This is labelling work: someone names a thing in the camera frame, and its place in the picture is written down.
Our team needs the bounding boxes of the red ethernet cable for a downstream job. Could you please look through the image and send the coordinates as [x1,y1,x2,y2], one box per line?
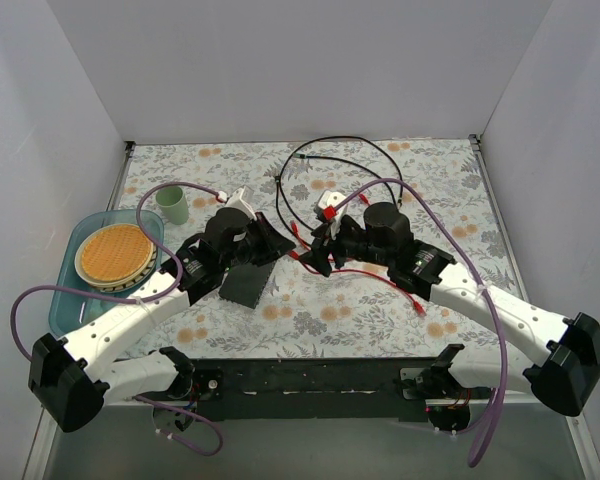
[289,191,381,251]
[287,249,429,317]

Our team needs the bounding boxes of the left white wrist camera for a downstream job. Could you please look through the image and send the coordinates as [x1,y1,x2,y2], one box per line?
[216,185,256,220]

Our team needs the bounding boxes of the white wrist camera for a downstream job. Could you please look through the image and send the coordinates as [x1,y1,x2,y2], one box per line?
[314,190,347,239]
[216,185,256,220]

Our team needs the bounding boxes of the black cable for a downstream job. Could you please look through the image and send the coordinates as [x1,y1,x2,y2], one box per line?
[273,135,406,241]

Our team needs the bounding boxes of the teal plastic tray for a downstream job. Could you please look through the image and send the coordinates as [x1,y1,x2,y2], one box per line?
[49,209,161,336]

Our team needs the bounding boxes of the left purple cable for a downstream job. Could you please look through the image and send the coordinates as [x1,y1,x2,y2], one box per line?
[10,182,229,457]

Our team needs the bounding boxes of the black network switch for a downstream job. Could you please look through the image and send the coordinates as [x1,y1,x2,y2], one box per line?
[219,263,275,309]

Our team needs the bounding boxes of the floral tablecloth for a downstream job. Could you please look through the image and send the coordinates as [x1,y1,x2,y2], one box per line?
[119,139,519,358]

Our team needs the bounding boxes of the green plastic cup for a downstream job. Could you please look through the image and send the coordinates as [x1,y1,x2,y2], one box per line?
[155,185,189,225]

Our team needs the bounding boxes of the orange woven plate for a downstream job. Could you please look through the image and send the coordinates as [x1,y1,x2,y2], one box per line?
[74,223,157,293]

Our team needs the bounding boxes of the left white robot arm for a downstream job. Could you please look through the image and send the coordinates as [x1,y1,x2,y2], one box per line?
[28,207,295,433]

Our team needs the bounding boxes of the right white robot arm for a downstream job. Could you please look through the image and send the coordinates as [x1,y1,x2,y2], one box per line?
[300,191,600,417]

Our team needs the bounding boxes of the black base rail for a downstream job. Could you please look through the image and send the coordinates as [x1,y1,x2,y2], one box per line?
[149,355,474,435]

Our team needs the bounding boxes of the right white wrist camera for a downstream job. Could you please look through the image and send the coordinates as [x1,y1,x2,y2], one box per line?
[314,190,347,239]

